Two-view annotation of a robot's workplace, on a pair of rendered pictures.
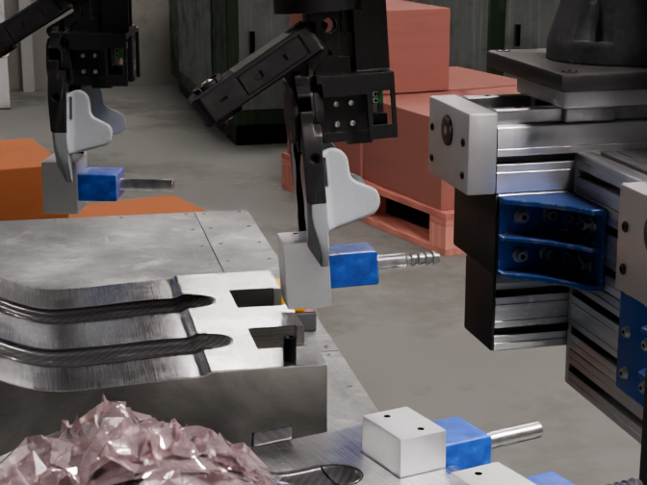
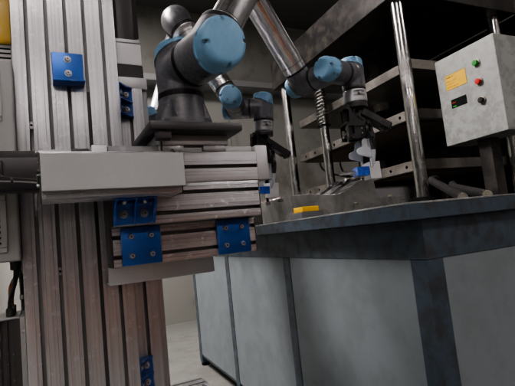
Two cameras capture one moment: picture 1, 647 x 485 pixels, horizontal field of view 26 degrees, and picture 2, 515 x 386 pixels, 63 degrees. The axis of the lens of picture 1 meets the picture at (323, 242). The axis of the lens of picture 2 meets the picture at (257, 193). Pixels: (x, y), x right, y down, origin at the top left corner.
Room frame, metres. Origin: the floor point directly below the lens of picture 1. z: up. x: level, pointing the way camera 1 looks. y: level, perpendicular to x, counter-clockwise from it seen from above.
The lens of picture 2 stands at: (2.65, -0.40, 0.77)
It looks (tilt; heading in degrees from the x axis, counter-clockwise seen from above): 6 degrees up; 167
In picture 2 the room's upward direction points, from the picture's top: 6 degrees counter-clockwise
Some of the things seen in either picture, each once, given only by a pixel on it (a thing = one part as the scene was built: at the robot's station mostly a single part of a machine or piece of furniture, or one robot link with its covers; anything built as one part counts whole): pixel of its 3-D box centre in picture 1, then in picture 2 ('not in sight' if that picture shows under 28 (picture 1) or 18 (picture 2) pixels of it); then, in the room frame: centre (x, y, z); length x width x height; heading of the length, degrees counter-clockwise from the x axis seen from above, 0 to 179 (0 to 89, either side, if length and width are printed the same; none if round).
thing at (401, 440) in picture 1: (461, 446); not in sight; (0.90, -0.10, 0.86); 0.13 x 0.05 x 0.05; 119
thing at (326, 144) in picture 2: not in sight; (329, 172); (0.20, 0.65, 1.10); 0.05 x 0.05 x 1.30
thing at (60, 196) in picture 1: (111, 184); (358, 171); (1.42, 0.22, 0.93); 0.13 x 0.05 x 0.05; 87
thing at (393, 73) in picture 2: not in sight; (388, 102); (0.28, 1.07, 1.52); 1.10 x 0.70 x 0.05; 11
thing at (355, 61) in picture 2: not in sight; (351, 75); (1.42, 0.24, 1.25); 0.09 x 0.08 x 0.11; 119
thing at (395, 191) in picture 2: not in sight; (391, 202); (0.36, 0.94, 0.87); 0.50 x 0.27 x 0.17; 101
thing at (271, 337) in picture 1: (281, 359); not in sight; (1.04, 0.03, 0.87); 0.05 x 0.05 x 0.04; 11
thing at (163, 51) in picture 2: not in sight; (179, 70); (1.60, -0.32, 1.20); 0.13 x 0.12 x 0.14; 29
